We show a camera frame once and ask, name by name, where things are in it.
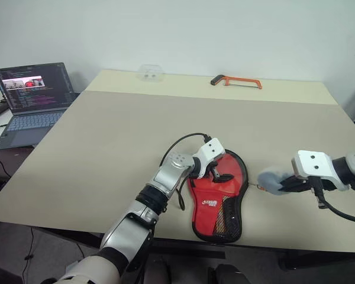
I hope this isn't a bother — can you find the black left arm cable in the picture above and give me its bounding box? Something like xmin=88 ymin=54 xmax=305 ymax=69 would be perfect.
xmin=160 ymin=133 xmax=213 ymax=211

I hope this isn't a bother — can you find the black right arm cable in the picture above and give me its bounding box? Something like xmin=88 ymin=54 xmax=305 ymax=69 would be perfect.
xmin=312 ymin=176 xmax=355 ymax=225

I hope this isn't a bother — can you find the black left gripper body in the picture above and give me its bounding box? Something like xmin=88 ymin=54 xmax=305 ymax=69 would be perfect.
xmin=205 ymin=154 xmax=227 ymax=179

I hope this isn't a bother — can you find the thin black floor cable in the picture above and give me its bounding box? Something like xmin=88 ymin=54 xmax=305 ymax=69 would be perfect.
xmin=20 ymin=227 xmax=36 ymax=284

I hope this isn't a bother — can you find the grey laptop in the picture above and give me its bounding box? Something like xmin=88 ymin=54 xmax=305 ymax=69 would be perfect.
xmin=0 ymin=62 xmax=81 ymax=151

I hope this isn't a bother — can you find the clear plastic container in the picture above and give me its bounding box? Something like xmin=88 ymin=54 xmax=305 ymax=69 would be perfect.
xmin=137 ymin=63 xmax=164 ymax=82

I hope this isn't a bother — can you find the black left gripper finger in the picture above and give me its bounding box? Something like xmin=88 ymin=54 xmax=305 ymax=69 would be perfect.
xmin=212 ymin=173 xmax=235 ymax=185

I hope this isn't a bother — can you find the dark rounded shape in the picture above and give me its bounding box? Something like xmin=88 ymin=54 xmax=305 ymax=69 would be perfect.
xmin=208 ymin=263 xmax=243 ymax=284

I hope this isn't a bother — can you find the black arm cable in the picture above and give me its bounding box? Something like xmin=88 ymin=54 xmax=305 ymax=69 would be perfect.
xmin=312 ymin=176 xmax=355 ymax=225
xmin=160 ymin=133 xmax=213 ymax=211

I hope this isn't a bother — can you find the orange hacksaw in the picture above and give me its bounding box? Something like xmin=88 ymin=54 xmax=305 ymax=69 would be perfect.
xmin=210 ymin=75 xmax=263 ymax=90

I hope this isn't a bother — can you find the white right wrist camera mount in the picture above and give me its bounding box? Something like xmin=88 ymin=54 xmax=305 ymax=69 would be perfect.
xmin=291 ymin=150 xmax=351 ymax=192

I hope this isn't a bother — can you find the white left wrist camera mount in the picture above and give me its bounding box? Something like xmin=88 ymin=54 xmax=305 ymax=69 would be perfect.
xmin=194 ymin=137 xmax=227 ymax=180

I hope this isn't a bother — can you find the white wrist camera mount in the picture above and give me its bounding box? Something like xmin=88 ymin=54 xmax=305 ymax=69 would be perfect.
xmin=194 ymin=137 xmax=227 ymax=180
xmin=291 ymin=150 xmax=351 ymax=192

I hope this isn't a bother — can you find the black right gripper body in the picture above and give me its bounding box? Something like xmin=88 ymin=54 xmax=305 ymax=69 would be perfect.
xmin=295 ymin=176 xmax=340 ymax=193

